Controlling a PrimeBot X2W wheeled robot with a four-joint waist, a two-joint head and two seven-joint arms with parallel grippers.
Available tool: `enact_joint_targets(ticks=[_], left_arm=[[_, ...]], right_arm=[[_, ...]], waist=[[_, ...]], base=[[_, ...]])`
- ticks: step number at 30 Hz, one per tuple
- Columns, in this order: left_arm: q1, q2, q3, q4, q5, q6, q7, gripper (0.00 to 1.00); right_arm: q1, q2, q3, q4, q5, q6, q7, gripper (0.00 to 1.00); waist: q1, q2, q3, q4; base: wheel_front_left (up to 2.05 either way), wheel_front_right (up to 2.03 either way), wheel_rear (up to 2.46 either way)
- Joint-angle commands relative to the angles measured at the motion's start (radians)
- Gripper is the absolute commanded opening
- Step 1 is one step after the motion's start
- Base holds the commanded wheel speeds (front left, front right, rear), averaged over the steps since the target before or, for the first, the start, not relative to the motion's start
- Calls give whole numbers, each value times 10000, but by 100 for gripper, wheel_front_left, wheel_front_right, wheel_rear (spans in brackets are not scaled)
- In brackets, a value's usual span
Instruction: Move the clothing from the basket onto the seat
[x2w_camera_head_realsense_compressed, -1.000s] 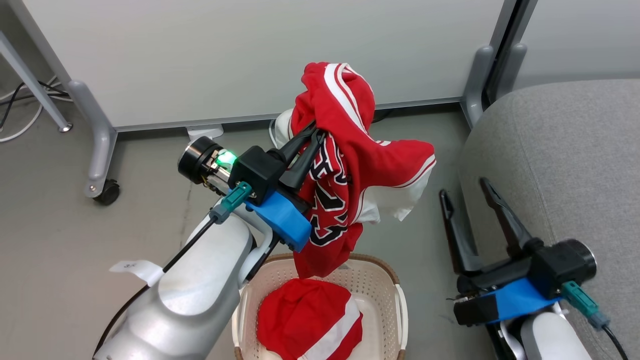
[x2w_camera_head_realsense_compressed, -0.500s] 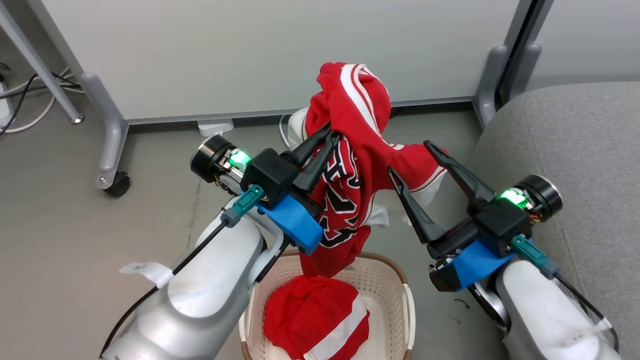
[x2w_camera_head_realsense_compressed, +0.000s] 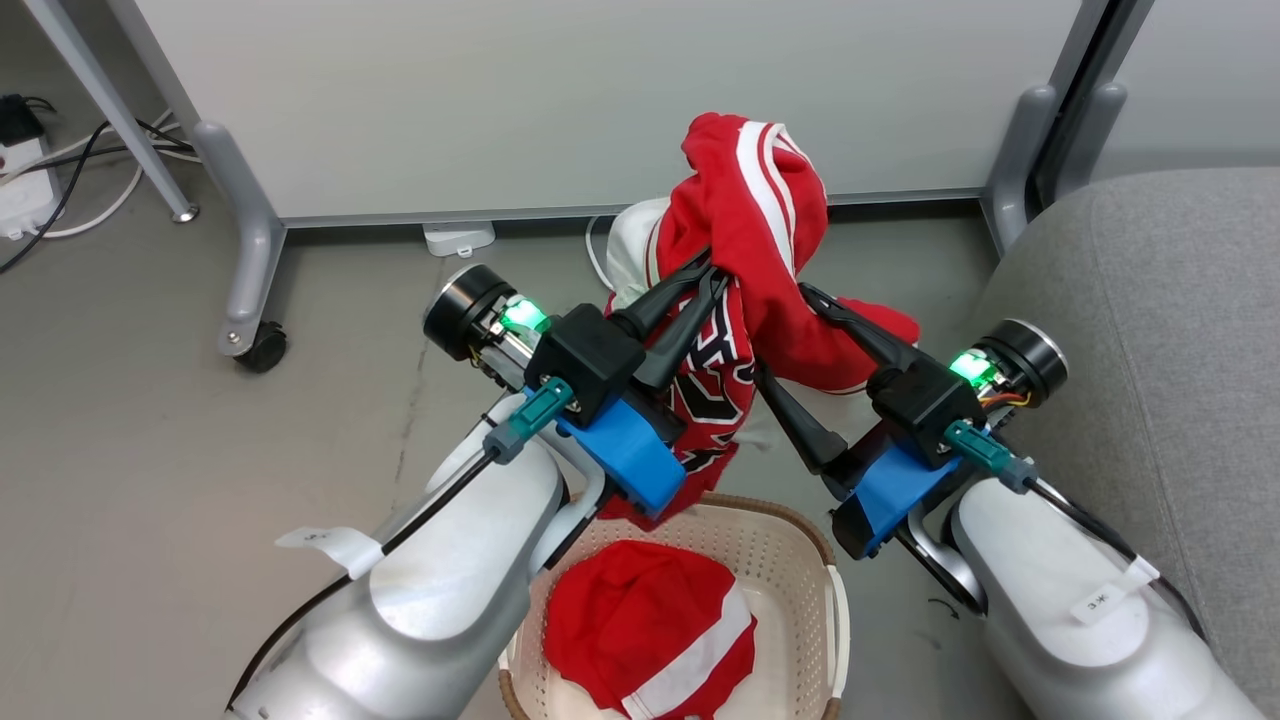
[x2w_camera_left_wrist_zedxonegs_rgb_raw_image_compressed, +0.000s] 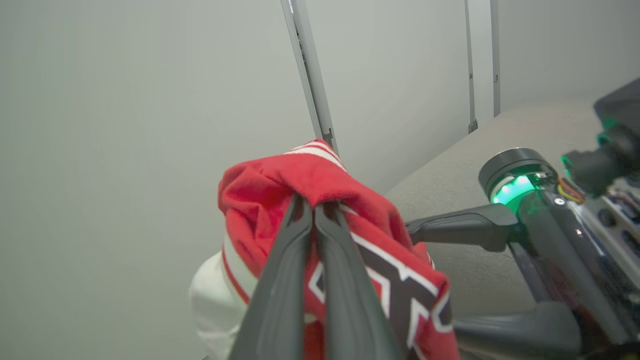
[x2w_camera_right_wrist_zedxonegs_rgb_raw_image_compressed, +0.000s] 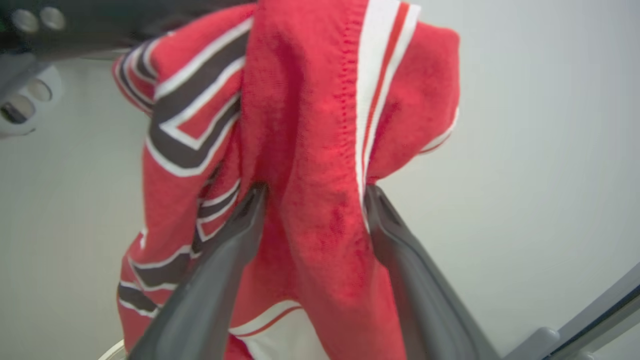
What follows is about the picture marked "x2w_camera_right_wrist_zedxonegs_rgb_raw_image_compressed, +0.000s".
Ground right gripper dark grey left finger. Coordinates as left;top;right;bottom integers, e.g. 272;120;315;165
127;183;269;360

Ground left gripper body, black and blue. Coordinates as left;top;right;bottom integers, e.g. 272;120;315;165
0;0;256;61

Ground cream perforated laundry basket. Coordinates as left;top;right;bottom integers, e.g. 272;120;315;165
97;339;129;360

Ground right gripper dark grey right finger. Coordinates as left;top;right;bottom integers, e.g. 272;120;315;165
364;185;501;360

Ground red striped basketball jersey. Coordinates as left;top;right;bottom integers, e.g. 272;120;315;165
111;0;461;360

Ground grey partition foot without caster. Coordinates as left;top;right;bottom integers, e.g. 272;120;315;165
504;327;563;360

